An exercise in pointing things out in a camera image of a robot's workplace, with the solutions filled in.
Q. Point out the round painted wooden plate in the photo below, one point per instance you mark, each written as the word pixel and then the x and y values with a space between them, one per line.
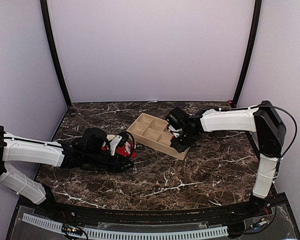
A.
pixel 112 136

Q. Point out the white slotted cable duct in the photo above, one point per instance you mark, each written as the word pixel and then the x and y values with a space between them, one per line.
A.
pixel 112 231

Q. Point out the wooden compartment tray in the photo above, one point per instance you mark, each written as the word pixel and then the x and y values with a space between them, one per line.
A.
pixel 153 132

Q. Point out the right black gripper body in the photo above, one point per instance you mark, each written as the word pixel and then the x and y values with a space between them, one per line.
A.
pixel 186 141

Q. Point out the black front table rail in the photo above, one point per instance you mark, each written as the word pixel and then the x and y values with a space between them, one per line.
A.
pixel 92 215

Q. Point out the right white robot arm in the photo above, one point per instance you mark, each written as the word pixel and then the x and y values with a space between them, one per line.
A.
pixel 262 119

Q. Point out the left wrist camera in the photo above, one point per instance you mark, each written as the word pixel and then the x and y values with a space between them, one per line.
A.
pixel 115 143

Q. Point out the left black frame post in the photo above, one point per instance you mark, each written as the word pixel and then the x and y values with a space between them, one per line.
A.
pixel 53 52

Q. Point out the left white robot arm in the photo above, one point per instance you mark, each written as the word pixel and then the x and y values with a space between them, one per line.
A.
pixel 92 151

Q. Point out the black frame post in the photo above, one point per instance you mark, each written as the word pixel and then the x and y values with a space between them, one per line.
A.
pixel 53 52
pixel 248 53

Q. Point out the right black frame post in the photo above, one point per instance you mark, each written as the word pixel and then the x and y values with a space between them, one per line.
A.
pixel 248 53

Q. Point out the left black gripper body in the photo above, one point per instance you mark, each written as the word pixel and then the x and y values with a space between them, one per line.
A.
pixel 113 167

